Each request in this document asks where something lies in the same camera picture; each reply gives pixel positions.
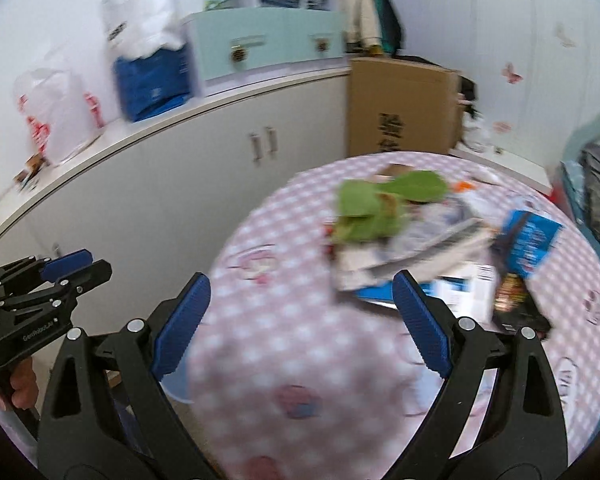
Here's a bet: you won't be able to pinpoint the white plastic bag on floor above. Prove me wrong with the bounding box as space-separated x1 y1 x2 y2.
462 104 492 153

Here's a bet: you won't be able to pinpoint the blue white carton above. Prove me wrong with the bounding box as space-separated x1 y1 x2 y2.
354 261 502 326

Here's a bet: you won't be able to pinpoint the white curved cabinet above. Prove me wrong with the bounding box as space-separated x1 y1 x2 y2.
0 68 349 333

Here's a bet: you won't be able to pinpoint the blue shopping bag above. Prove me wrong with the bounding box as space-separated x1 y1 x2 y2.
112 44 192 122

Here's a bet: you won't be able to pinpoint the white paper bag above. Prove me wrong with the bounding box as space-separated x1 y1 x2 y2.
102 0 185 61

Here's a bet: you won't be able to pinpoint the green plush toy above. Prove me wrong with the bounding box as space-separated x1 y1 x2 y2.
330 170 449 245

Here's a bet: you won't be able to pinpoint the white red plastic bag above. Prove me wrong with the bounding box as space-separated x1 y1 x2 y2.
14 50 105 166

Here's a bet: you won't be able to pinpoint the pink checkered tablecloth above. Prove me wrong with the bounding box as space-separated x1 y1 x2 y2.
187 153 600 479

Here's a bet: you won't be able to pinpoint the brown cardboard box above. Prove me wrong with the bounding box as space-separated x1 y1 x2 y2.
347 58 462 156

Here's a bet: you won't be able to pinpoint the mint green drawer unit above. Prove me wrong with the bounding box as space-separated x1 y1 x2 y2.
184 8 344 96

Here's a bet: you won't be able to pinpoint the hanging clothes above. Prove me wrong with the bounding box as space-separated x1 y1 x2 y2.
338 0 403 58

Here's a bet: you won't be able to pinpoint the person's left hand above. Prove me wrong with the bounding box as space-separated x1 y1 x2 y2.
0 358 38 411

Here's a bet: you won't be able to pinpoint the printed paper box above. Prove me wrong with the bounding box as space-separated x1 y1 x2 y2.
332 195 494 292

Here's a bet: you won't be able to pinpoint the blue snack bag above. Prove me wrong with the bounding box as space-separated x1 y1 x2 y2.
491 210 562 280

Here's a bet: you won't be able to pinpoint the dark shiny wrapper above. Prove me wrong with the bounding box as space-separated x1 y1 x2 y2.
492 273 553 339

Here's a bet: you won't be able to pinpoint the small clutter on counter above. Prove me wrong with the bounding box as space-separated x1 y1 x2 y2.
14 154 47 188

